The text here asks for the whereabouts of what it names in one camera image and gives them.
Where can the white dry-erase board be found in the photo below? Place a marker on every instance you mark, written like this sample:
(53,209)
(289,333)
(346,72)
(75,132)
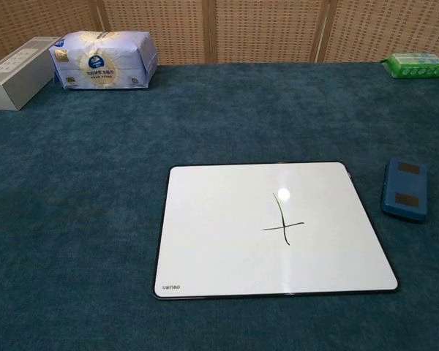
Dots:
(223,237)

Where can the wooden rattan folding screen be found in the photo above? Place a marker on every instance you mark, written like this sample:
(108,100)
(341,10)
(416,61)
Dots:
(259,29)

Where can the blue whiteboard eraser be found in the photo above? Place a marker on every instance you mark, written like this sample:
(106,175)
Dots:
(406,190)

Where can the white and blue tissue pack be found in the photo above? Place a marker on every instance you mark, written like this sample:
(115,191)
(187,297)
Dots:
(102,62)

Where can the teal carpet table cover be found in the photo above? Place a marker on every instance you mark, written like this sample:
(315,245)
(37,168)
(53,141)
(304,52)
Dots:
(95,183)

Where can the long grey power strip box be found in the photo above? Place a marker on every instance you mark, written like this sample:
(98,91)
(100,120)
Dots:
(11,80)

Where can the green wet wipes pack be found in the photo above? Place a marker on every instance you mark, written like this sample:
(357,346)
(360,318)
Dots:
(413,66)

